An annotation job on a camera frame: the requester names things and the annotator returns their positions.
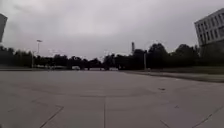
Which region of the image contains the tall distant tower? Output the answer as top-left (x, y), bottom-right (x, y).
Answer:
top-left (131, 41), bottom-right (136, 54)

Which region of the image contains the grey concrete slab pavement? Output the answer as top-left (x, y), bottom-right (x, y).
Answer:
top-left (0, 69), bottom-right (224, 128)

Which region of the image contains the row of dark trees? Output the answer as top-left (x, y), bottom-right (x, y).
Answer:
top-left (0, 42), bottom-right (224, 71)

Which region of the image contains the tall street lamp pole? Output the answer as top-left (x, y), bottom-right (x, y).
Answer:
top-left (35, 39), bottom-right (44, 69)

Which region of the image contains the grass strip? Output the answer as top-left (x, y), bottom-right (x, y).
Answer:
top-left (123, 65), bottom-right (224, 84)

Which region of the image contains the grey multi-storey building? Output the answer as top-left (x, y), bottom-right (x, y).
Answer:
top-left (194, 8), bottom-right (224, 48)

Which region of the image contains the grey building corner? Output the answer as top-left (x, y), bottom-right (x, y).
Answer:
top-left (0, 13), bottom-right (9, 44)

